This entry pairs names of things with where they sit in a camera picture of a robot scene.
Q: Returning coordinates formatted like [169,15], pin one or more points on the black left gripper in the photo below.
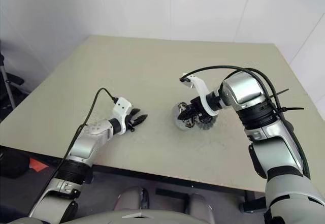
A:
[132,121]

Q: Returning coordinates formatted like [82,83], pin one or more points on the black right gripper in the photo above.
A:
[199,107]

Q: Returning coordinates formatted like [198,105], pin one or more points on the black silver spoked rotor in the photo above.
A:
[182,106]

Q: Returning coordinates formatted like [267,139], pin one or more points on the silver motor housing copper windings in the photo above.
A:
[176,112]

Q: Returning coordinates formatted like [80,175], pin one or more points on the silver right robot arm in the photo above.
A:
[243,89]

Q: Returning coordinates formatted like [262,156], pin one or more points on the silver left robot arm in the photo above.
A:
[86,142]

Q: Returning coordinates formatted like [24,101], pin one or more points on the grey rounded cover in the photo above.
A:
[200,202]
[132,198]

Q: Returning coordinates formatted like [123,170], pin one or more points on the black zip tie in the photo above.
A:
[281,92]
[292,109]

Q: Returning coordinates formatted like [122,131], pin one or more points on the grey robot torso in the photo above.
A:
[152,217]

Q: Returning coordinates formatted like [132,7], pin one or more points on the red plastic piece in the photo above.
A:
[38,164]

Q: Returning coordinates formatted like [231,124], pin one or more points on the black chair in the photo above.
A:
[16,79]

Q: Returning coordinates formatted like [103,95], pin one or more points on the silver tripod stand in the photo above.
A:
[7,84]

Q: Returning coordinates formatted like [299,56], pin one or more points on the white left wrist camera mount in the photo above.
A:
[124,117]

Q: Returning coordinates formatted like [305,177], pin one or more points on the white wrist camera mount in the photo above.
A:
[201,88]
[124,117]

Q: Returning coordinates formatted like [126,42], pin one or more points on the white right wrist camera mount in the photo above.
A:
[201,88]

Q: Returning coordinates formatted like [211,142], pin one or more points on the black metal table frame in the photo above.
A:
[250,201]

